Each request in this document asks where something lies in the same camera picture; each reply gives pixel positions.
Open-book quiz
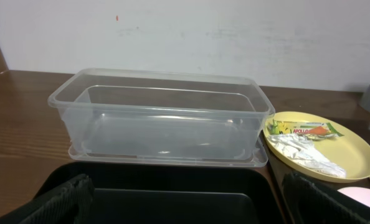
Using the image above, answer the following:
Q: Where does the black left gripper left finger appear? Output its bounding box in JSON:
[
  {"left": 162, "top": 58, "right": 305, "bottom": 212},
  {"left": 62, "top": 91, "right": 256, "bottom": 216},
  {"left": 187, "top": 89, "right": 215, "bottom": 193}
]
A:
[{"left": 0, "top": 174, "right": 95, "bottom": 224}]

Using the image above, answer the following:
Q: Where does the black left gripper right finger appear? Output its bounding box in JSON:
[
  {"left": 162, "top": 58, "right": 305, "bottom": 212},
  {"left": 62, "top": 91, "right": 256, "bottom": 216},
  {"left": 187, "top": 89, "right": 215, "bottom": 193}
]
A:
[{"left": 282, "top": 172, "right": 370, "bottom": 224}]

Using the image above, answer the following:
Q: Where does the white tissue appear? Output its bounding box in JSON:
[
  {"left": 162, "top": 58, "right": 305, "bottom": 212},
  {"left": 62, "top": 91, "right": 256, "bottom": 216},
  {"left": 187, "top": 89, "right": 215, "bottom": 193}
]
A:
[{"left": 268, "top": 134, "right": 346, "bottom": 178}]

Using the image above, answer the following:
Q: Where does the pink bowl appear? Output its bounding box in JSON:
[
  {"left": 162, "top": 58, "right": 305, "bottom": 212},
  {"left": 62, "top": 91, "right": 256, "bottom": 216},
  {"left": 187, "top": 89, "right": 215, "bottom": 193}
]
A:
[{"left": 338, "top": 187, "right": 370, "bottom": 207}]

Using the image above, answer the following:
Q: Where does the green snack wrapper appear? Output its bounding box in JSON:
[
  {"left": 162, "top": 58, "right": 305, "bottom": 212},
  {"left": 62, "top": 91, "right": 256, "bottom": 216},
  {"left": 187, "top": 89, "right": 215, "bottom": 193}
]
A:
[{"left": 267, "top": 119, "right": 343, "bottom": 141}]

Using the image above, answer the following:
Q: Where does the black waste tray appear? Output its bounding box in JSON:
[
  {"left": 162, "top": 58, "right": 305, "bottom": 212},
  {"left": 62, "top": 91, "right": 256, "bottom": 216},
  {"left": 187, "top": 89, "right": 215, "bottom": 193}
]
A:
[{"left": 36, "top": 162, "right": 284, "bottom": 223}]

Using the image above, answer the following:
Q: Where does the clear plastic waste bin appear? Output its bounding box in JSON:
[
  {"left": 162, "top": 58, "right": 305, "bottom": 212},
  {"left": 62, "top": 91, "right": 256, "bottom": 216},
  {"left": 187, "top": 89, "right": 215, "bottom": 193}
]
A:
[{"left": 48, "top": 68, "right": 275, "bottom": 160}]

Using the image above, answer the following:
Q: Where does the yellow plate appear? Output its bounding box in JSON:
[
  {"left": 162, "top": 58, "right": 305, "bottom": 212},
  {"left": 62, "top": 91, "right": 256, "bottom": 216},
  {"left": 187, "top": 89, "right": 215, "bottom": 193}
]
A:
[{"left": 262, "top": 111, "right": 370, "bottom": 183}]

